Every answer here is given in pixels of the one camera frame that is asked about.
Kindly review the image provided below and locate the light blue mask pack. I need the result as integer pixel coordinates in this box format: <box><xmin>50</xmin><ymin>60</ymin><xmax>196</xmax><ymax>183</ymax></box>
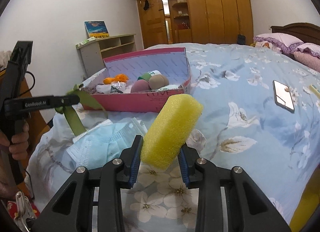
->
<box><xmin>67</xmin><ymin>118</ymin><xmax>147</xmax><ymax>170</ymax></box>

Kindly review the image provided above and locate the yellow sponge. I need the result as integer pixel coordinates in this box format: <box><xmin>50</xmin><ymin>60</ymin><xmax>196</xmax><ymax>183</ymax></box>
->
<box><xmin>140</xmin><ymin>94</ymin><xmax>203</xmax><ymax>170</ymax></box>

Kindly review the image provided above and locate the orange cloth bundle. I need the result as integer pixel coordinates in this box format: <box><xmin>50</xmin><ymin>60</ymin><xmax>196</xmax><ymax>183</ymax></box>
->
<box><xmin>103</xmin><ymin>73</ymin><xmax>129</xmax><ymax>85</ymax></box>

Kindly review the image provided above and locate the pink round plush ball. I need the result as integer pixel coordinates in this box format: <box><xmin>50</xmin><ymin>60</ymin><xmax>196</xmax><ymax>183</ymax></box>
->
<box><xmin>131</xmin><ymin>79</ymin><xmax>150</xmax><ymax>93</ymax></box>

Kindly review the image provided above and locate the pink cardboard box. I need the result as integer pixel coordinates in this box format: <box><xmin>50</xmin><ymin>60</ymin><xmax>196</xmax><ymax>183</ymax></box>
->
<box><xmin>83</xmin><ymin>47</ymin><xmax>191</xmax><ymax>112</ymax></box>

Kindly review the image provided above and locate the tan round plush ball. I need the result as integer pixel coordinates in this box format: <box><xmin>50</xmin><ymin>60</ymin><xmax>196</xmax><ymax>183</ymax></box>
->
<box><xmin>148</xmin><ymin>74</ymin><xmax>169</xmax><ymax>90</ymax></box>

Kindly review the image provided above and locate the person left hand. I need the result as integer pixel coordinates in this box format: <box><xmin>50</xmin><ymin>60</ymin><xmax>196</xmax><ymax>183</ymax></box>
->
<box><xmin>0</xmin><ymin>122</ymin><xmax>29</xmax><ymax>160</ymax></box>

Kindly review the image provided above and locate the beige shelf desk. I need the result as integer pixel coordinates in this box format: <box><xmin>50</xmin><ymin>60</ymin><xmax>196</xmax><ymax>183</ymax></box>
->
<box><xmin>76</xmin><ymin>34</ymin><xmax>136</xmax><ymax>78</ymax></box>

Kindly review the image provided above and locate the green white box on desk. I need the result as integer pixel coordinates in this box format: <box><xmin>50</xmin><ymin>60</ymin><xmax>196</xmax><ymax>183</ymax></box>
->
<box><xmin>76</xmin><ymin>37</ymin><xmax>96</xmax><ymax>47</ymax></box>

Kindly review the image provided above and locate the blue landscape picture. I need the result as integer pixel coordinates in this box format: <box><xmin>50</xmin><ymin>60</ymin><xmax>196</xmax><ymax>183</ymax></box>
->
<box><xmin>84</xmin><ymin>21</ymin><xmax>109</xmax><ymax>38</ymax></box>

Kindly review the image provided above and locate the smartphone on bed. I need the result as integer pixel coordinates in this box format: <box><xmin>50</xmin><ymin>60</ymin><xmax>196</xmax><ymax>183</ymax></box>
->
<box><xmin>273</xmin><ymin>80</ymin><xmax>295</xmax><ymax>113</ymax></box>

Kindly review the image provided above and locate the black bag on floor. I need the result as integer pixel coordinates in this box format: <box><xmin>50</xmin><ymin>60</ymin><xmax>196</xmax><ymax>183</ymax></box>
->
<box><xmin>236</xmin><ymin>34</ymin><xmax>246</xmax><ymax>45</ymax></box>

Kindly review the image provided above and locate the wooden door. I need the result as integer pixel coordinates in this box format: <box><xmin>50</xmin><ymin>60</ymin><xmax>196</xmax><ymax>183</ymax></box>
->
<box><xmin>137</xmin><ymin>0</ymin><xmax>168</xmax><ymax>49</ymax></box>

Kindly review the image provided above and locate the yellow white comb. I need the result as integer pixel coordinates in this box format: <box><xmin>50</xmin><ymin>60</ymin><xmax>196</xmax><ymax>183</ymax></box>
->
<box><xmin>309</xmin><ymin>84</ymin><xmax>320</xmax><ymax>99</ymax></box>

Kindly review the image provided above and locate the wooden wardrobe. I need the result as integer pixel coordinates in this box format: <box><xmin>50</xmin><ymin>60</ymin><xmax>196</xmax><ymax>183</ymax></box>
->
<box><xmin>162</xmin><ymin>0</ymin><xmax>253</xmax><ymax>45</ymax></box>

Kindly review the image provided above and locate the far purple pillow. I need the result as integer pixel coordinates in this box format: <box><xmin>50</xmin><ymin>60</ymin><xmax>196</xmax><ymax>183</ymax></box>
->
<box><xmin>253</xmin><ymin>33</ymin><xmax>304</xmax><ymax>55</ymax></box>

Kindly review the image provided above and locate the near pink pillow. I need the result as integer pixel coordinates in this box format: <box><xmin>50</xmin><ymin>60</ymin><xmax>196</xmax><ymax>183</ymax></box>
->
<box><xmin>293</xmin><ymin>43</ymin><xmax>320</xmax><ymax>72</ymax></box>

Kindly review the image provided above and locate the dark wooden headboard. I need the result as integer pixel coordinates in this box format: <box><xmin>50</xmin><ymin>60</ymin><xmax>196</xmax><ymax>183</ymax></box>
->
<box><xmin>271</xmin><ymin>23</ymin><xmax>320</xmax><ymax>45</ymax></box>

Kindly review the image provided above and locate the black cable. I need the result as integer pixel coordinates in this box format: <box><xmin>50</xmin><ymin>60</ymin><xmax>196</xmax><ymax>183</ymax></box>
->
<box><xmin>18</xmin><ymin>70</ymin><xmax>36</xmax><ymax>98</ymax></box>

